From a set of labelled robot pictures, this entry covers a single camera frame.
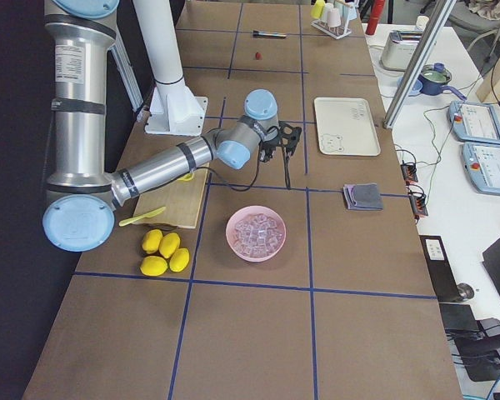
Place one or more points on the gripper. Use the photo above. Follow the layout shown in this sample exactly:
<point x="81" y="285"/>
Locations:
<point x="269" y="150"/>

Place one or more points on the steel muddler with black tip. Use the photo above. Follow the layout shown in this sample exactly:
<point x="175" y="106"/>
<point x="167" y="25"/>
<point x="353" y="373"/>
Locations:
<point x="269" y="35"/>

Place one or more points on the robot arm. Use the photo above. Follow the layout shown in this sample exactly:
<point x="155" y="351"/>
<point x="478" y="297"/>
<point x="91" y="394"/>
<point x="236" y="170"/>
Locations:
<point x="81" y="195"/>

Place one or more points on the clear ice cubes pile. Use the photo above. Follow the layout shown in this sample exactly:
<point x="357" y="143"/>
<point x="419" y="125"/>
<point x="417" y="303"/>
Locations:
<point x="258" y="236"/>

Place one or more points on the white cup rack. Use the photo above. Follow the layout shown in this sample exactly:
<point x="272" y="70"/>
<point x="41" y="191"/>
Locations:
<point x="349" y="11"/>

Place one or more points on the yellow cup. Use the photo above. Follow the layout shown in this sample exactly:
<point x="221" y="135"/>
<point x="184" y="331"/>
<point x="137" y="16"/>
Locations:
<point x="317" y="9"/>

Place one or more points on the pink cup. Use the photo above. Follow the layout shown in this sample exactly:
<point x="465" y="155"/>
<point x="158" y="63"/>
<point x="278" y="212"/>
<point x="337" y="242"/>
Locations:
<point x="335" y="18"/>

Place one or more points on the white cup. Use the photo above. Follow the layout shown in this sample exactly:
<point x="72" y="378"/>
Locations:
<point x="327" y="8"/>

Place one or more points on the cream bear tray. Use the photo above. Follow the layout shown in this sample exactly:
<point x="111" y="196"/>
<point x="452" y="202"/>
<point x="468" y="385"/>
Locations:
<point x="345" y="127"/>

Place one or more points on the lemon slices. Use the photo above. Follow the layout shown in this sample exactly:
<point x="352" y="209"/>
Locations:
<point x="186" y="177"/>

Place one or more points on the pink bowl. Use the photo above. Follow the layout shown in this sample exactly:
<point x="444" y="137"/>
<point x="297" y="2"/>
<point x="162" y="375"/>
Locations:
<point x="244" y="212"/>

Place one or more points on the wooden cutting board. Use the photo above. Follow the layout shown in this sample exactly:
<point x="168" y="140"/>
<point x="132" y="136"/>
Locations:
<point x="182" y="200"/>

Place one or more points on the grey folded cloth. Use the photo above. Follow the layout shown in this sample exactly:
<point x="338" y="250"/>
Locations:
<point x="363" y="197"/>

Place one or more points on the yellow lemon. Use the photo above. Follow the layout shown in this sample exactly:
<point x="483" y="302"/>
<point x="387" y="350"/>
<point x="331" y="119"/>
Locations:
<point x="169" y="244"/>
<point x="179" y="260"/>
<point x="153" y="266"/>
<point x="151" y="241"/>

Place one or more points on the yellow plastic knife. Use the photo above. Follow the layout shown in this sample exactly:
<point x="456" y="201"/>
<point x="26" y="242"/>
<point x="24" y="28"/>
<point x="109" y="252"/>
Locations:
<point x="140" y="217"/>

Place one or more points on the blue bowl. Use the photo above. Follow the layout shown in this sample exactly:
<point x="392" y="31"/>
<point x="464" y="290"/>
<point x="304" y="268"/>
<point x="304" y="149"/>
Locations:
<point x="416" y="88"/>

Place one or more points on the cream toaster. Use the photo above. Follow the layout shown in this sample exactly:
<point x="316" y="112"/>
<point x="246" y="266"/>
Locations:
<point x="399" y="49"/>

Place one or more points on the blue saucepan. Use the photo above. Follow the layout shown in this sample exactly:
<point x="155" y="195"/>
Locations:
<point x="435" y="79"/>

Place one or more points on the teach pendant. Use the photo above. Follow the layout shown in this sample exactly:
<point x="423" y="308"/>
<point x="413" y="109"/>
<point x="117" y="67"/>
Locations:
<point x="482" y="163"/>
<point x="474" y="122"/>

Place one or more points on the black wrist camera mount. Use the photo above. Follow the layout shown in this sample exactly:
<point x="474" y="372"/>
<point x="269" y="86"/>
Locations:
<point x="286" y="136"/>

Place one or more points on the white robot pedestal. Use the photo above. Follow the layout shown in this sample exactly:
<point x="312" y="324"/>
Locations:
<point x="174" y="109"/>

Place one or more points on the aluminium frame post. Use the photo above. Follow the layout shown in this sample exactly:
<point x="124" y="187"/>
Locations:
<point x="435" y="24"/>

